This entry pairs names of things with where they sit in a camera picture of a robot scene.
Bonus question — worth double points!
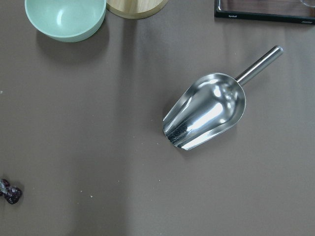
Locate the dark red cherries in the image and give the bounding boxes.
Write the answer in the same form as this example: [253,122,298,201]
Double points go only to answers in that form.
[0,178,23,205]

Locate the steel ice scoop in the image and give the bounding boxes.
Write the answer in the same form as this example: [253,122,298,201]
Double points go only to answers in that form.
[162,45,284,150]

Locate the mint green bowl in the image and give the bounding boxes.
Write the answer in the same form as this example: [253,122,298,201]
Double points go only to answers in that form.
[25,0,106,42]

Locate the black mirrored tray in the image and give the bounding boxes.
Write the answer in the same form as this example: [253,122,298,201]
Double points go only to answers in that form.
[214,0,315,25]

